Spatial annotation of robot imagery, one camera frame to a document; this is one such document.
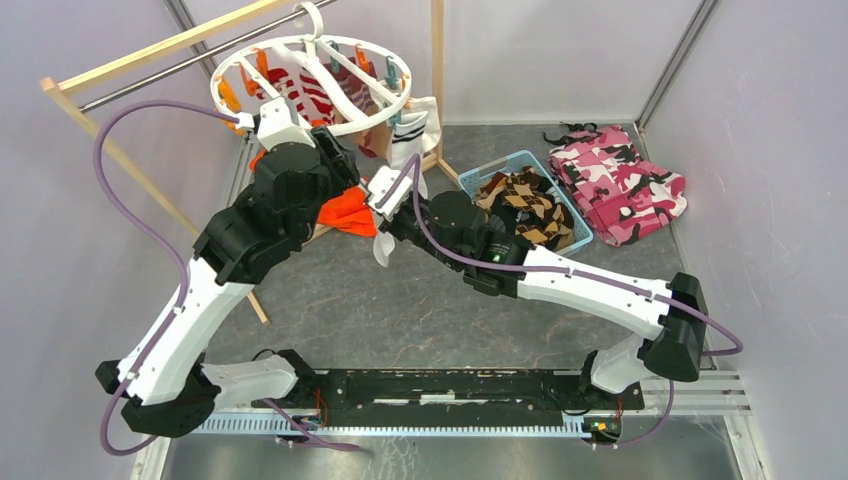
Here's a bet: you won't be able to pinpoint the wooden drying rack frame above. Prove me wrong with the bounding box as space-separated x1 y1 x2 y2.
39 0 458 326

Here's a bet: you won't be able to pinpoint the light blue laundry basket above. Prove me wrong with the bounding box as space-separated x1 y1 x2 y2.
458 150 594 256

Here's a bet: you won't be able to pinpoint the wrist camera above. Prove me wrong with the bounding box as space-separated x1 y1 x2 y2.
366 166 415 208
234 97 316 151

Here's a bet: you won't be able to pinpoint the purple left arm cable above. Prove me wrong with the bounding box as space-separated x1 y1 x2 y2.
92 99 362 458

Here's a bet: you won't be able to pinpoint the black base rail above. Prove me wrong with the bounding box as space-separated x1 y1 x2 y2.
274 369 645 433

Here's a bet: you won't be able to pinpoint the white round clip hanger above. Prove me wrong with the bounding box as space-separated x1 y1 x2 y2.
210 2 412 136

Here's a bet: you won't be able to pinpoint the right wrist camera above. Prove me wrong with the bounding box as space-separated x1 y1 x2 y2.
366 166 415 208

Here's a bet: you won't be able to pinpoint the orange cloth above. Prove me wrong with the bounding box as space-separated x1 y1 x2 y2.
249 143 376 242

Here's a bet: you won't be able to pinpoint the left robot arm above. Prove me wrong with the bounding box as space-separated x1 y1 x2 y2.
96 127 359 438

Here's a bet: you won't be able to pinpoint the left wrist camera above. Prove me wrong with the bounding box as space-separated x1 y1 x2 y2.
234 97 316 151

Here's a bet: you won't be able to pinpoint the metal hanging rod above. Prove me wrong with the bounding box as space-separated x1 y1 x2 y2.
79 9 306 113

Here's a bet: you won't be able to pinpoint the red white striped sock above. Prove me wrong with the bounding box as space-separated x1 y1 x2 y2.
265 67 335 126

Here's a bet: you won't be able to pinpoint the tan sock maroon toe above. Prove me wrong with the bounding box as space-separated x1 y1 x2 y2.
354 123 392 160

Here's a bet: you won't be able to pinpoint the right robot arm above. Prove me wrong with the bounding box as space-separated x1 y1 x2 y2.
366 189 707 408

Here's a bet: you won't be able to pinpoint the pink camouflage trousers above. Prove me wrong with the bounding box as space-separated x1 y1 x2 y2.
543 123 688 247

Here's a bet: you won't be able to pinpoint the white sock with black stripes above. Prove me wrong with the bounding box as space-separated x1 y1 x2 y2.
387 96 442 170

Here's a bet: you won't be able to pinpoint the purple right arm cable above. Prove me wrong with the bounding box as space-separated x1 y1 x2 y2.
377 154 745 450

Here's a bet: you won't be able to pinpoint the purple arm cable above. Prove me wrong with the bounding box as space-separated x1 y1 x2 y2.
377 154 745 450
92 99 362 458

